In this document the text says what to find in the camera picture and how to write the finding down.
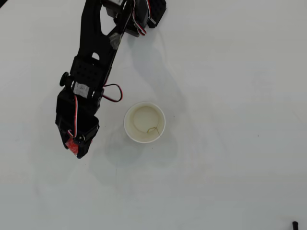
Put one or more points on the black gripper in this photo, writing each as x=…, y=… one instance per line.
x=84, y=146

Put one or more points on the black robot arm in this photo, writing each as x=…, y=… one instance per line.
x=96, y=48

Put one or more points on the white paper cup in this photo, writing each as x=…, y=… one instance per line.
x=144, y=122

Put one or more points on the red sugared cube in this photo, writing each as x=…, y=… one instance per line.
x=73, y=146

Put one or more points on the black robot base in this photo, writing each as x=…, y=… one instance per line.
x=158, y=10

